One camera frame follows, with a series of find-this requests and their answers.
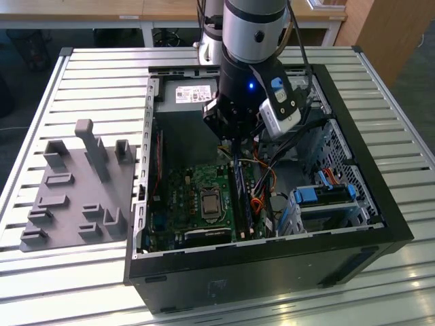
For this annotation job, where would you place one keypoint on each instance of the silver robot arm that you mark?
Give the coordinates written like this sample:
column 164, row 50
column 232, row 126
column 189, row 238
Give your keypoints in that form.
column 251, row 20

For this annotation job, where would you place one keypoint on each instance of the silver CPU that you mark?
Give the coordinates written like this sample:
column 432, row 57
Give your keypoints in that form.
column 210, row 206

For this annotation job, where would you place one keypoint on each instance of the grey power supply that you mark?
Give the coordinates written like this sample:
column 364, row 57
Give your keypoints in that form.
column 183, row 136

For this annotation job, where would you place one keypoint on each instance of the blue RAM stick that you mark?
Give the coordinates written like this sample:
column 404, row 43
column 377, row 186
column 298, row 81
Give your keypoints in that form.
column 241, row 178

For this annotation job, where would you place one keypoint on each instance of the wooden desk white frame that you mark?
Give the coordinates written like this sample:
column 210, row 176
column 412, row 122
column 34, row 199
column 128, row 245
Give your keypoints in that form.
column 102, row 10

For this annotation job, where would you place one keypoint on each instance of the grey parts rack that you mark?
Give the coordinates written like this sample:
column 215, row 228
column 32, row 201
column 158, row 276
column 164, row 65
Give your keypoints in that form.
column 74, row 210

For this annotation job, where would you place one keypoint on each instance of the black camera bracket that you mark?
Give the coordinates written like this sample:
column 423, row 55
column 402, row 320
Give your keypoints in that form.
column 268, row 73

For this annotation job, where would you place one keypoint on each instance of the metal disk bay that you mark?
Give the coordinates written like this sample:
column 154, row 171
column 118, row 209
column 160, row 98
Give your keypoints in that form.
column 326, row 217

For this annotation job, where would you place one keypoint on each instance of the black RAM slot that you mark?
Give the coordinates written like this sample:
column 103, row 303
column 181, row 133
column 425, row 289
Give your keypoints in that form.
column 234, row 203

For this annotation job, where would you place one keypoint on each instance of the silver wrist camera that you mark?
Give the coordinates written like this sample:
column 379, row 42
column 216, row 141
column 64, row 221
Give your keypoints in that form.
column 277, row 124

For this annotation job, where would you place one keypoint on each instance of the green motherboard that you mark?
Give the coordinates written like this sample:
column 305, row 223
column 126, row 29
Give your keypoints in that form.
column 180, row 203

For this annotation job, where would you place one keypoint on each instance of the hard disk in blue carrier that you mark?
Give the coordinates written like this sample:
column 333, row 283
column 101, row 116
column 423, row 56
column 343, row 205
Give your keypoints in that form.
column 323, row 196

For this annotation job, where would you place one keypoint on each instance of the wooden cabinet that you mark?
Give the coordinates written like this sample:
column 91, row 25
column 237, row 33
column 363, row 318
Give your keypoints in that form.
column 391, row 34

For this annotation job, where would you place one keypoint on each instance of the black PC case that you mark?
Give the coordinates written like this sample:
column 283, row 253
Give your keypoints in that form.
column 238, row 282

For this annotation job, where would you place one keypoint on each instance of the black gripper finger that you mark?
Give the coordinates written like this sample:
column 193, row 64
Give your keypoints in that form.
column 211, row 113
column 257, row 127

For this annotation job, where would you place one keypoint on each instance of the black graphics card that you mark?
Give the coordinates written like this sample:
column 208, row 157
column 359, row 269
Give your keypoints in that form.
column 207, row 237

